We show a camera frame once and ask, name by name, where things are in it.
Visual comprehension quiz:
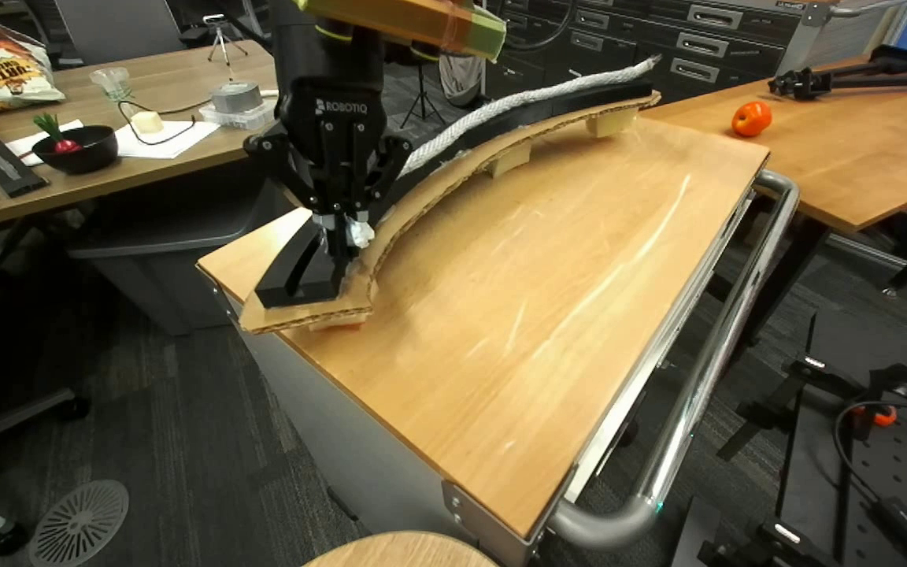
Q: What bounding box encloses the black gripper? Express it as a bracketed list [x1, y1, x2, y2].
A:
[241, 74, 415, 272]

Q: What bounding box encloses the white braided rope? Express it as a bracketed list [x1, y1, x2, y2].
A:
[396, 53, 663, 181]

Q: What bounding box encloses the black curved foam strip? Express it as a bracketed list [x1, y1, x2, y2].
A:
[255, 74, 657, 313]

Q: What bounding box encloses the black light stand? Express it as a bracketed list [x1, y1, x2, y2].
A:
[396, 43, 449, 135]

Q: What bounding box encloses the wooden office desk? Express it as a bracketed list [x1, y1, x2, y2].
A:
[0, 37, 299, 341]

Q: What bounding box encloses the white paper sheet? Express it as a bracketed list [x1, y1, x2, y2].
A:
[0, 128, 58, 183]
[114, 116, 228, 164]

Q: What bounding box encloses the round grey disc stand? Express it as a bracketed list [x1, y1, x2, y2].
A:
[433, 48, 487, 107]

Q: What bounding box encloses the grey tool cart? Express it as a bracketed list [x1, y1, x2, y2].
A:
[207, 177, 793, 567]

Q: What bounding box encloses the small cream object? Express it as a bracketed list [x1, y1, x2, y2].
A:
[130, 107, 167, 138]

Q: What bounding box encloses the small silver tripod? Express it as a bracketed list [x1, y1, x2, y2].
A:
[198, 10, 251, 70]

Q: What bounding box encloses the black bowl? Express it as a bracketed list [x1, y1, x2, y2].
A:
[28, 123, 119, 177]

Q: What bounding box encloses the clear crumpled plastic wrap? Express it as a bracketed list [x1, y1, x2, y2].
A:
[87, 64, 135, 104]

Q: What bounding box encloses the red toy vegetable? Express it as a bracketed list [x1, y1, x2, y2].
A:
[30, 109, 84, 160]

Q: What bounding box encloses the grey office chair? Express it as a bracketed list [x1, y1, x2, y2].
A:
[46, 0, 189, 67]

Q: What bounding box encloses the round wooden stool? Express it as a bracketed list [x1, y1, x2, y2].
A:
[305, 529, 496, 567]

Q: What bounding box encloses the black drawer cabinet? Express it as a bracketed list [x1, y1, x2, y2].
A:
[483, 0, 825, 107]

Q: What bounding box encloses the grey chair base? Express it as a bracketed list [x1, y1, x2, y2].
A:
[0, 342, 93, 561]

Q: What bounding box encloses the chip snack bag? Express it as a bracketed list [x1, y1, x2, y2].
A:
[0, 19, 65, 116]

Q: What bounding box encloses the white perforated round disc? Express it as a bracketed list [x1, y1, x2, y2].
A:
[24, 480, 132, 567]

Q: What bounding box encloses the orange ball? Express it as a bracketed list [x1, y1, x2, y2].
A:
[726, 98, 779, 143]

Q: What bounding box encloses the black folded tripod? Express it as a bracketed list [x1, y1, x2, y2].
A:
[764, 41, 907, 104]

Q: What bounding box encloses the wooden side desk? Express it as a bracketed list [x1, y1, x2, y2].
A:
[644, 52, 907, 296]

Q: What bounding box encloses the grey duct tape roll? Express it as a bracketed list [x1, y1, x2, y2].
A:
[212, 80, 266, 120]

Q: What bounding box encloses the thin black cable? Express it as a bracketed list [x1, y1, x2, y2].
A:
[116, 98, 213, 149]

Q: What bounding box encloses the silver cart handle bar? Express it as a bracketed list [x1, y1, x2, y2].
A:
[545, 167, 803, 556]

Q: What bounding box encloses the black camera stand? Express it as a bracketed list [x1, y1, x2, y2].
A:
[714, 313, 907, 467]

